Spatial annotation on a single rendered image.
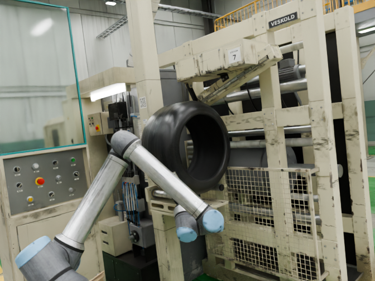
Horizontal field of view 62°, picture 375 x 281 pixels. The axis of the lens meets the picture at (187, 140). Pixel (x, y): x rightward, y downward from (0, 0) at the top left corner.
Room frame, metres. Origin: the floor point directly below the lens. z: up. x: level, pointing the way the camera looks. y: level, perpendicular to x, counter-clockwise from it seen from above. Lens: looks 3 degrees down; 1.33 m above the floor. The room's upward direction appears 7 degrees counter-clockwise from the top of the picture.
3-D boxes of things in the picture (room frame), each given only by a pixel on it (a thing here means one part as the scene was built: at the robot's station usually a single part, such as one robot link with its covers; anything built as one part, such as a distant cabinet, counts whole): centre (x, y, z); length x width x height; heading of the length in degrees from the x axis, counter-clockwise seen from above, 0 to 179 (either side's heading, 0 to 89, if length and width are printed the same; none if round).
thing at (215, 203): (2.03, 0.04, 0.80); 0.37 x 0.36 x 0.02; 132
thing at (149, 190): (2.16, 0.16, 0.90); 0.40 x 0.03 x 0.10; 132
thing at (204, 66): (2.13, -0.27, 1.71); 0.61 x 0.25 x 0.15; 42
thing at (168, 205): (1.93, 0.14, 0.83); 0.36 x 0.09 x 0.06; 42
